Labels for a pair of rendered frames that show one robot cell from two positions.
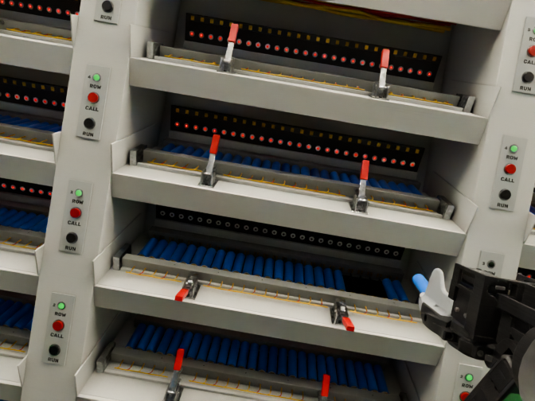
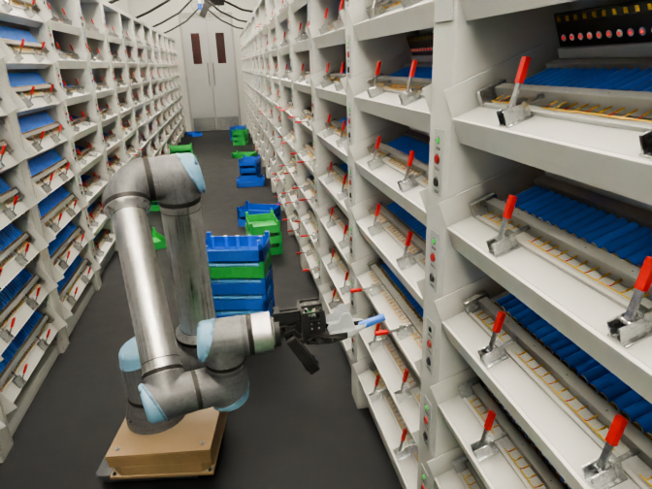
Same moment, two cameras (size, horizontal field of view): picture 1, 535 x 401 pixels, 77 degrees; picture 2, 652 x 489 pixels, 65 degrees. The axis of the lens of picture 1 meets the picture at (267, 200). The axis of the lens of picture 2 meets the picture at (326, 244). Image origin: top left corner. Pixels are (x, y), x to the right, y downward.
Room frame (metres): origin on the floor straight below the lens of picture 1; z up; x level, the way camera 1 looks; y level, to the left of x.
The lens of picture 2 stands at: (0.18, -1.26, 1.22)
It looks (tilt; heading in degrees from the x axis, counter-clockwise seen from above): 20 degrees down; 79
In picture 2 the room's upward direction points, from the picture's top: 2 degrees counter-clockwise
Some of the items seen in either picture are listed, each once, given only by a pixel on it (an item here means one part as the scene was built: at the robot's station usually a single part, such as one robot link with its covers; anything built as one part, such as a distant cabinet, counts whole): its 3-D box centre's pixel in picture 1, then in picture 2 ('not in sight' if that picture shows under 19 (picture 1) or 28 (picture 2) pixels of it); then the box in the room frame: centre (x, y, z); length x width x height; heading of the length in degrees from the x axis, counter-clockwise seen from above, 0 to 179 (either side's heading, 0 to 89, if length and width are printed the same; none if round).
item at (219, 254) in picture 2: not in sight; (234, 245); (0.17, 0.98, 0.44); 0.30 x 0.20 x 0.08; 166
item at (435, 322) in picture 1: (449, 323); not in sight; (0.37, -0.22, 0.64); 0.09 x 0.05 x 0.02; 4
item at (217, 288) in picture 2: not in sight; (237, 277); (0.17, 0.98, 0.28); 0.30 x 0.20 x 0.08; 166
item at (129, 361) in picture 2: not in sight; (149, 365); (-0.12, 0.20, 0.34); 0.17 x 0.15 x 0.18; 12
